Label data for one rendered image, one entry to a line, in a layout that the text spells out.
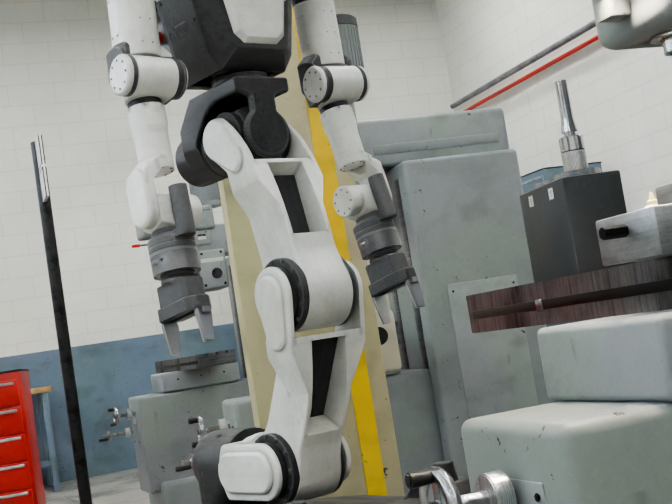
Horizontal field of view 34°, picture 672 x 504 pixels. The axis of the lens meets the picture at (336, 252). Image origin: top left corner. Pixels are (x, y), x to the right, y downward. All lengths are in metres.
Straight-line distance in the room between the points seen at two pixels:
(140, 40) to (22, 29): 8.88
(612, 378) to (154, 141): 0.94
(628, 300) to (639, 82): 7.32
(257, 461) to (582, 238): 0.75
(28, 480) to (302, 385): 3.94
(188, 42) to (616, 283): 0.96
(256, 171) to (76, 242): 8.52
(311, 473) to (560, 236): 0.66
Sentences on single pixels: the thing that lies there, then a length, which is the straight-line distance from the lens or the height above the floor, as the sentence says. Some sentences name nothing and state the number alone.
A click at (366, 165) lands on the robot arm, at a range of 2.35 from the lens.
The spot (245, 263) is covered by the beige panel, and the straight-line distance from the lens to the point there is 3.27.
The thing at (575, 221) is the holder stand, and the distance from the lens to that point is 2.10.
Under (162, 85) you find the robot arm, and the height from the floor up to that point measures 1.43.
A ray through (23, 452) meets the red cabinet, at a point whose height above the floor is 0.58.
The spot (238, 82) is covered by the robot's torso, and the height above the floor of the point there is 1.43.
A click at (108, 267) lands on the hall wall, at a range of 10.57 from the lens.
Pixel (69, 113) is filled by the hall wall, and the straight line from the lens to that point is 10.80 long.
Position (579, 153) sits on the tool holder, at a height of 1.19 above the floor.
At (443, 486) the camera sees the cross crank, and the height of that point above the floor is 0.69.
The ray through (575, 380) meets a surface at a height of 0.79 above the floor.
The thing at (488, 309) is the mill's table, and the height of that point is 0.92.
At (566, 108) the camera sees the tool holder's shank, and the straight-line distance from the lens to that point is 2.19.
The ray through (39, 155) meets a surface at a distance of 5.54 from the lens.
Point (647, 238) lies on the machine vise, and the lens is 1.61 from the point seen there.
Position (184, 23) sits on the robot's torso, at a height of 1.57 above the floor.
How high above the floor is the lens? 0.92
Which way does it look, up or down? 4 degrees up
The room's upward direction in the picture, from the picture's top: 9 degrees counter-clockwise
